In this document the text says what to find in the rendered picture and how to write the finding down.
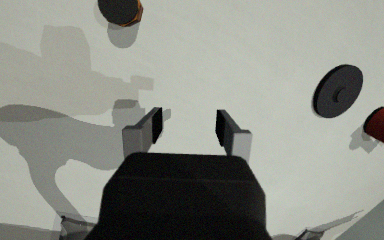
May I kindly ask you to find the dark grey round disc with center stud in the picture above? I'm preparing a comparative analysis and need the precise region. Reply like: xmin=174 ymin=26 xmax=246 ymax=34
xmin=313 ymin=64 xmax=363 ymax=119

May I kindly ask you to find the small spice jar with dark lid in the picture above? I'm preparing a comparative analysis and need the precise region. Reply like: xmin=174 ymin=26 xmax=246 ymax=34
xmin=98 ymin=0 xmax=143 ymax=27

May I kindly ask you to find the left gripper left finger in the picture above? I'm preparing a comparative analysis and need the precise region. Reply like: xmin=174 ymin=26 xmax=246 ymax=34
xmin=122 ymin=107 xmax=163 ymax=160

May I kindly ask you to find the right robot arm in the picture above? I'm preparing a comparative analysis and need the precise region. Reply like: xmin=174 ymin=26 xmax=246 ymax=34
xmin=295 ymin=230 xmax=323 ymax=240

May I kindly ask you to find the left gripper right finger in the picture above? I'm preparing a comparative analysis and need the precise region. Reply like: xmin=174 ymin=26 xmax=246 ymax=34
xmin=215 ymin=109 xmax=253 ymax=165

